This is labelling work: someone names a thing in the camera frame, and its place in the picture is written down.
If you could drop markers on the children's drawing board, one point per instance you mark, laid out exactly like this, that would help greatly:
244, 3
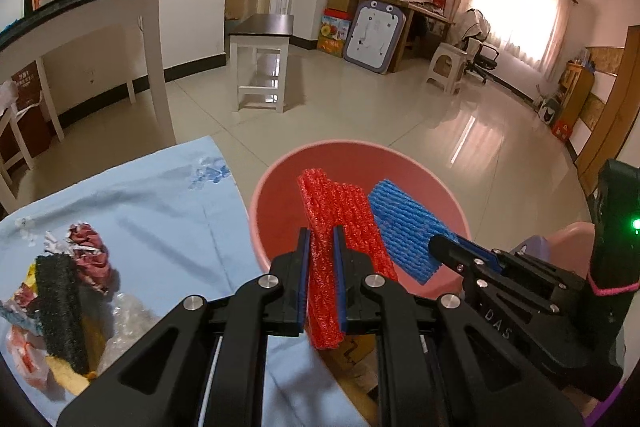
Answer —
372, 37

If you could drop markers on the fruit printed cardboard box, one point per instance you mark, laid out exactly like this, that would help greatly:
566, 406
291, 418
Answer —
332, 34

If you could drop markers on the pink plastic basin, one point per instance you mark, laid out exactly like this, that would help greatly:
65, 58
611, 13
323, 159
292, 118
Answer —
280, 207

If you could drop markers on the red foam net sleeve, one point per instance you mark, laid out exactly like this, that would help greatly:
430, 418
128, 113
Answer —
330, 207

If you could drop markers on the clear plastic bag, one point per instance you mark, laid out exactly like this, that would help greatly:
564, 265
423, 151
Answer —
127, 327

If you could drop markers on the dark red box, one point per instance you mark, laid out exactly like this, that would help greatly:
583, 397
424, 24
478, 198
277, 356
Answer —
30, 107

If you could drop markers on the brown cardboard box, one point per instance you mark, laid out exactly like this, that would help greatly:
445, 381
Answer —
340, 1

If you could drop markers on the yellow foam piece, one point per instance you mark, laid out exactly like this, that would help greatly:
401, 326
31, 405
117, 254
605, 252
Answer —
70, 379

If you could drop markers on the white curtain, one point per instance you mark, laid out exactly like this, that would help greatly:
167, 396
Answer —
520, 17

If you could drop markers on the white glass top table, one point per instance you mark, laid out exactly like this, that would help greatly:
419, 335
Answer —
145, 7

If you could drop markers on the black top side table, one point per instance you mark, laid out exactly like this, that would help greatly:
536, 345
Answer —
15, 142

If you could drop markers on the light blue printed bedsheet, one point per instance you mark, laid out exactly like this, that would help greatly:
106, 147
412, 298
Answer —
160, 227

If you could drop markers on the blue foam net sleeve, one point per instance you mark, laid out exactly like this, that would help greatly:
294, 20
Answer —
405, 227

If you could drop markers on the small black top table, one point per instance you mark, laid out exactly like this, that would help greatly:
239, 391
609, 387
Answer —
265, 27

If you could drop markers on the orange white wrapper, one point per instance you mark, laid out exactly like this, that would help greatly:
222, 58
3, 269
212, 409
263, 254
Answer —
27, 354

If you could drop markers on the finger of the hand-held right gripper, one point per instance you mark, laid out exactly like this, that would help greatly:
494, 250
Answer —
495, 307
475, 252

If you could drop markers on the red crumpled wrapper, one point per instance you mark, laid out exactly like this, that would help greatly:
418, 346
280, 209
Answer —
92, 257

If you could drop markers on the black scouring sponge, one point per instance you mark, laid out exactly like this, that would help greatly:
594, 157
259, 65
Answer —
60, 307

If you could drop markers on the black office chair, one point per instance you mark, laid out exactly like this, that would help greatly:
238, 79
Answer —
482, 57

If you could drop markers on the wooden shelf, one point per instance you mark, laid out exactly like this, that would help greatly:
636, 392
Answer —
575, 92

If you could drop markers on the white crumpled paper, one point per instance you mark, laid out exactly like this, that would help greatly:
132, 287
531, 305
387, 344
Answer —
56, 243

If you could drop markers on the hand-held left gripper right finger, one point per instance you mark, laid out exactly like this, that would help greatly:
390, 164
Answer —
341, 287

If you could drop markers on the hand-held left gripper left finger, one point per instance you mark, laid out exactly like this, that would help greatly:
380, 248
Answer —
303, 287

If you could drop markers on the white plastic bag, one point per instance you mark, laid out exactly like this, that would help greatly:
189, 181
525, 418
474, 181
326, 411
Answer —
7, 92

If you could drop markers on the white plastic stool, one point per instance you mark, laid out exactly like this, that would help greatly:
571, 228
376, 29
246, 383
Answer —
445, 62

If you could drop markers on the wooden desk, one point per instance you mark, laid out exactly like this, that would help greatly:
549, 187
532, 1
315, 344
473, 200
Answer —
420, 14

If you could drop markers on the wooden board partition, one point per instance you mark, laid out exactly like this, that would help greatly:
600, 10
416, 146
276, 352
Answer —
610, 117

